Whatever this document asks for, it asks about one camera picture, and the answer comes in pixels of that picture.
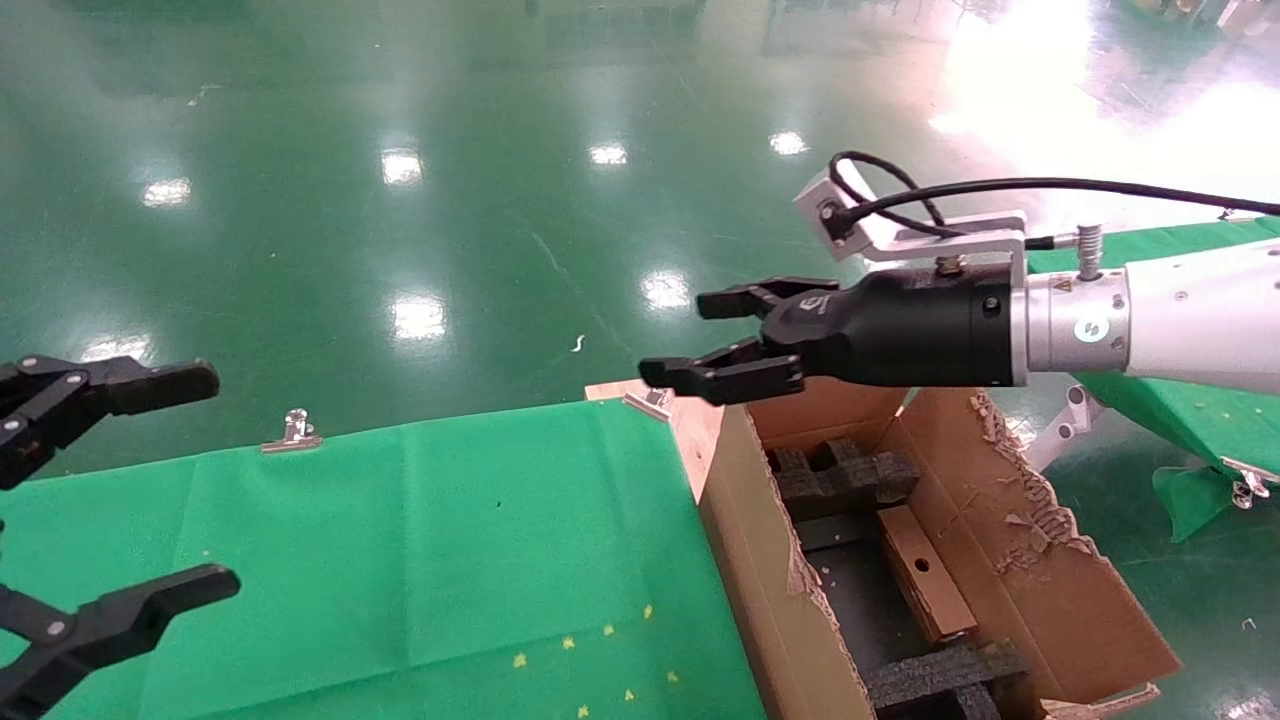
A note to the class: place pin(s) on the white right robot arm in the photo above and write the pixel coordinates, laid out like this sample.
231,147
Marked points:
1200,320

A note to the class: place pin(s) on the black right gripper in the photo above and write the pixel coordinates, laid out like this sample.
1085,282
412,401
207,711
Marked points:
900,330

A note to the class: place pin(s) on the silver table leg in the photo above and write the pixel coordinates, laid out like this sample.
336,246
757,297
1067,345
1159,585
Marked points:
1065,425

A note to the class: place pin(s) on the large open cardboard carton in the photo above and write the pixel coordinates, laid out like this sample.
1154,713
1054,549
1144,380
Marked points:
1060,600

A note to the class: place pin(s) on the silver binder clip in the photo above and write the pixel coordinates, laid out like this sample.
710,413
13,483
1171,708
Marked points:
648,404
1250,485
1237,216
295,437

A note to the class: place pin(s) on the small brown cardboard box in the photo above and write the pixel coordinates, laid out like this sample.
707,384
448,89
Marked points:
925,580

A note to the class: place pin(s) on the black foam insert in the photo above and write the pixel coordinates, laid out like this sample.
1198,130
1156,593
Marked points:
930,675
850,475

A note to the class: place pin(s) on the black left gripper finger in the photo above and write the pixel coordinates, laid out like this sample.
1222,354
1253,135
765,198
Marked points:
150,603
150,387

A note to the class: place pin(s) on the green work table cloth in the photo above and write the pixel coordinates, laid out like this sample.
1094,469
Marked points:
400,530

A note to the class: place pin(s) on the silver camera mount bracket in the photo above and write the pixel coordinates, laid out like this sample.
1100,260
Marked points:
960,240

